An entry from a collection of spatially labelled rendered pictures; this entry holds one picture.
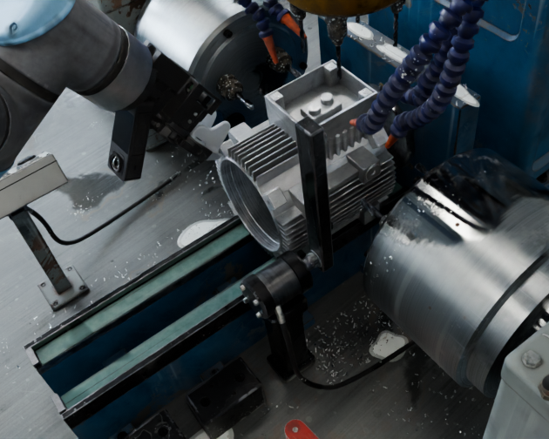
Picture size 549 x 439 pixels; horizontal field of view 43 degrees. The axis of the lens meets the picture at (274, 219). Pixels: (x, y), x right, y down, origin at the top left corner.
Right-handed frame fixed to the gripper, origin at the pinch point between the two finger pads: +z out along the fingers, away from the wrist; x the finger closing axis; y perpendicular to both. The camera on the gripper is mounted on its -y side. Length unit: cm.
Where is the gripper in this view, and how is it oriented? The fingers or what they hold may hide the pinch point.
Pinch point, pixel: (210, 156)
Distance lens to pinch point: 98.5
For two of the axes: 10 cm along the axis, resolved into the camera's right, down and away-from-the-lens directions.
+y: 6.4, -7.6, -1.1
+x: -5.9, -5.8, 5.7
